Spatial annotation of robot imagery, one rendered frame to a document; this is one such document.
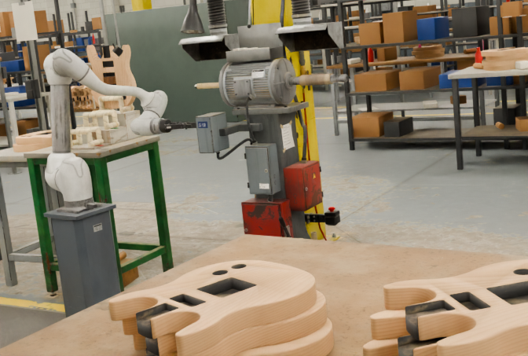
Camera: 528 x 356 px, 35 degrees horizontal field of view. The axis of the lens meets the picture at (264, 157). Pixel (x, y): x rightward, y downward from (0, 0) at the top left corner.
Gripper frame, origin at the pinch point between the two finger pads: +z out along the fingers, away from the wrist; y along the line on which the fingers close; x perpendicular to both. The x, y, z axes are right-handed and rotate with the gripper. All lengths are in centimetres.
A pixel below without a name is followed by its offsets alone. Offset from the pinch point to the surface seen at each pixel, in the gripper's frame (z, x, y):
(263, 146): 35.6, -14.4, -12.4
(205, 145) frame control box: 9.1, -10.7, 3.6
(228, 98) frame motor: 10.8, 11.2, -20.9
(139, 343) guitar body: 144, -15, 229
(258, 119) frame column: 29.4, -0.7, -20.7
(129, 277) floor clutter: -87, -103, -30
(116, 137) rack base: -77, -10, -26
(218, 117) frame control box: 14.1, 3.1, -4.8
